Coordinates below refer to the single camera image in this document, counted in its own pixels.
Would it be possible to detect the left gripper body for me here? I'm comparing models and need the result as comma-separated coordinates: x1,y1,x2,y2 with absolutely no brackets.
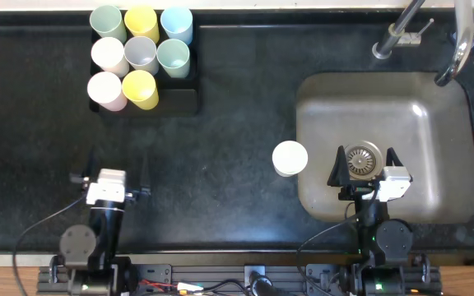
70,174,152,209

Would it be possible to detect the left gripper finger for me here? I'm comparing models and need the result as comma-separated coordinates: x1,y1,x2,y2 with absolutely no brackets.
138,154,152,191
83,147,98,182

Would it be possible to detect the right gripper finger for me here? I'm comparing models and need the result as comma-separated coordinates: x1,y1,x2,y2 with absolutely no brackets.
385,146,405,169
326,145,351,188

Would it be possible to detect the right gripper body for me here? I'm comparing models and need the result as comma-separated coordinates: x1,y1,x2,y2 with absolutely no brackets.
337,180,381,202

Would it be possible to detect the white cup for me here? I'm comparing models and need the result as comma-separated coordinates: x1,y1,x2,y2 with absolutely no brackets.
272,140,309,178

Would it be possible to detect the yellow cup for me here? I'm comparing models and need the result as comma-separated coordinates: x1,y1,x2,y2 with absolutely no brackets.
121,69,160,111
123,4,160,44

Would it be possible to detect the steel sink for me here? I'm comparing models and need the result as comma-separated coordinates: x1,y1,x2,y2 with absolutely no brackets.
295,72,474,225

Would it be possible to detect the black tray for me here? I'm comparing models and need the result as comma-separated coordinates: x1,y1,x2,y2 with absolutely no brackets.
88,12,200,117

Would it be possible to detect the steel tap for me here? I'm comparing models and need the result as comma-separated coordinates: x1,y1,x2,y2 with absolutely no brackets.
371,0,474,87

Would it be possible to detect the grey cup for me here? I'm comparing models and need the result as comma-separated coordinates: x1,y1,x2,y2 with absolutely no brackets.
123,35,160,76

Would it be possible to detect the green cup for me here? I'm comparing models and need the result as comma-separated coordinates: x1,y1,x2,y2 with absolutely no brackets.
156,39,192,79
89,4,128,44

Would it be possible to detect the blue cup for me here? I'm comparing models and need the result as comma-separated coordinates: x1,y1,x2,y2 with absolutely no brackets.
160,6,194,45

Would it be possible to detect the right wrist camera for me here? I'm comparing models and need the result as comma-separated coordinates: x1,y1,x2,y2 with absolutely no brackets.
374,166,413,202

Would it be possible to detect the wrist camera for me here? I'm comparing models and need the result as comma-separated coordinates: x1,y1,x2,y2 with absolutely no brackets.
85,168,127,206
374,166,413,202

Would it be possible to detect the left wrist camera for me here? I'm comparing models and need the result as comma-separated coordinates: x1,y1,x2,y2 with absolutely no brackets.
85,168,127,206

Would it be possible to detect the black cable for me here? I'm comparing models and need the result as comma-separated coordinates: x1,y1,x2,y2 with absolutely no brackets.
295,180,382,296
12,196,89,296

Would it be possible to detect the mounting rail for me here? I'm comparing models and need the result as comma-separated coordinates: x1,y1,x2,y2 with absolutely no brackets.
37,262,444,296

